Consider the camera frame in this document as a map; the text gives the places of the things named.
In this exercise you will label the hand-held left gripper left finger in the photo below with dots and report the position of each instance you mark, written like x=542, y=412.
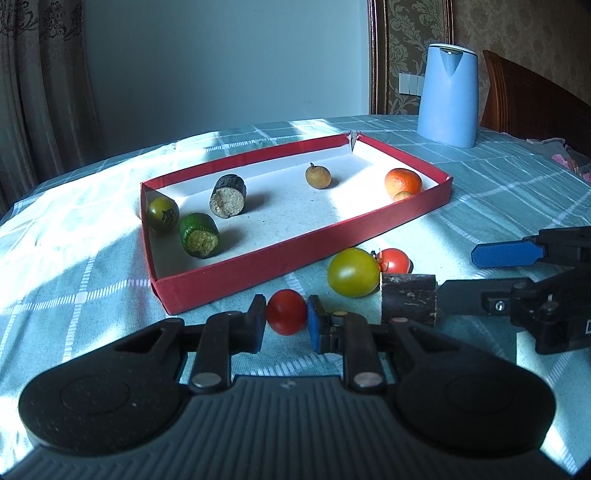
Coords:
x=256, y=323

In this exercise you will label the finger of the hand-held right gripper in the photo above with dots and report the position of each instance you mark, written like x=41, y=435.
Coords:
x=475, y=295
x=505, y=254

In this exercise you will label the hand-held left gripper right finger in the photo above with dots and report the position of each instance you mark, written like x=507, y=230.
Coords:
x=316, y=325

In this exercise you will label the red cherry tomato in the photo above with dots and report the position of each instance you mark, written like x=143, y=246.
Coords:
x=395, y=261
x=286, y=312

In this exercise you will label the green cucumber piece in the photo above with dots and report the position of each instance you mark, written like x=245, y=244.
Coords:
x=199, y=234

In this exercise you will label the red shallow cardboard box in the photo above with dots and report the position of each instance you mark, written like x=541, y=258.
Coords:
x=277, y=217

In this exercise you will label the orange tangerine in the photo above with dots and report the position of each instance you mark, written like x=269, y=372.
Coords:
x=403, y=181

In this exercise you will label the dark eggplant piece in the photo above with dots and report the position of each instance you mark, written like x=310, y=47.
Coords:
x=227, y=196

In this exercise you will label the yellow-green tomato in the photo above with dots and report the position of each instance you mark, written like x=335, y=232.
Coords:
x=162, y=213
x=353, y=272

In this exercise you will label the pink cloth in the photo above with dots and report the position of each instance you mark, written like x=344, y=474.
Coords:
x=575, y=161

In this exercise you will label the brown wooden chair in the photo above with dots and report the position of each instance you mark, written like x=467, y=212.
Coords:
x=526, y=104

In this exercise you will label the light blue electric kettle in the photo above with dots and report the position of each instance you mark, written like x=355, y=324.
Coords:
x=447, y=97

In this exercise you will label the teal checked tablecloth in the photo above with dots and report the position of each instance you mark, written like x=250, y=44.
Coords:
x=69, y=258

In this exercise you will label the brown patterned curtain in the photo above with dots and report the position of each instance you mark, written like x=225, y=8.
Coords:
x=41, y=92

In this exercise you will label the white wall switch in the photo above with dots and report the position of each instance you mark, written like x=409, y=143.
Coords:
x=410, y=84

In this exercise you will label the brown wooden door frame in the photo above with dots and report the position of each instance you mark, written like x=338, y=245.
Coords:
x=378, y=55

